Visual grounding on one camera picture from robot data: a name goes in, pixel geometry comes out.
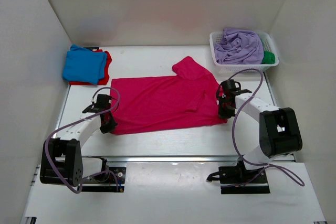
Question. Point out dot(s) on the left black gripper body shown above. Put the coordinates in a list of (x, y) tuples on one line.
[(102, 126)]

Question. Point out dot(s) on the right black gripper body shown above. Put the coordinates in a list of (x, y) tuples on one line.
[(221, 100)]

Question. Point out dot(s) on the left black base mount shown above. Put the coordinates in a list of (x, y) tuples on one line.
[(113, 182)]

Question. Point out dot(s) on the green t shirt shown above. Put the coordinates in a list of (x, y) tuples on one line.
[(269, 58)]

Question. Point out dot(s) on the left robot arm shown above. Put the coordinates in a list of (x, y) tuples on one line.
[(62, 159)]

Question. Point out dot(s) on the red folded t shirt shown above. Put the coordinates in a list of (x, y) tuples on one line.
[(106, 77)]

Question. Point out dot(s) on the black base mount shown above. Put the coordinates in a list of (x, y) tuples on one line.
[(237, 180), (113, 182)]

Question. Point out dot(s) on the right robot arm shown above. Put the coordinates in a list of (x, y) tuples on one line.
[(279, 132)]

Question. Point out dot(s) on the blue folded t shirt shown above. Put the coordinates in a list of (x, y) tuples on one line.
[(83, 65)]

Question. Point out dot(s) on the lavender t shirt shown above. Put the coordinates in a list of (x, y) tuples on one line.
[(239, 47)]

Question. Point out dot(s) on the white plastic basket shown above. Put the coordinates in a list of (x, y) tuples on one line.
[(268, 45)]

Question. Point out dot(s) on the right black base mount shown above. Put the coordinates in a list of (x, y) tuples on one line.
[(237, 180)]

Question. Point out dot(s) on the magenta t shirt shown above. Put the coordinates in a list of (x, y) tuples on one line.
[(186, 99)]

